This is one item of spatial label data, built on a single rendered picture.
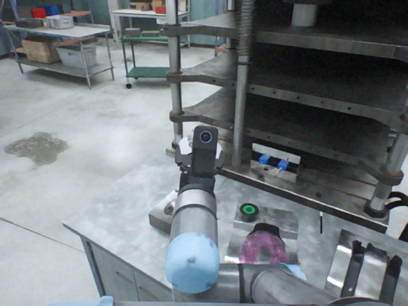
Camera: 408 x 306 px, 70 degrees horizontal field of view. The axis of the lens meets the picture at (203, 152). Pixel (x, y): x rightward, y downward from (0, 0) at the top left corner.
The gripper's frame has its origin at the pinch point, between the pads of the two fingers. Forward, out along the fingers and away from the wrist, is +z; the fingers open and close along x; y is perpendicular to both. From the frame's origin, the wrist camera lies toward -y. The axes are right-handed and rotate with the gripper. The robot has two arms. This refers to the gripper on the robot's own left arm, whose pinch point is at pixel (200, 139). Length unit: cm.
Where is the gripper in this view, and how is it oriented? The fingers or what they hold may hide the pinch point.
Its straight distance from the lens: 68.7
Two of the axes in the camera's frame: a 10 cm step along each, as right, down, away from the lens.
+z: 0.2, -5.2, 8.5
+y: -1.3, 8.4, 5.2
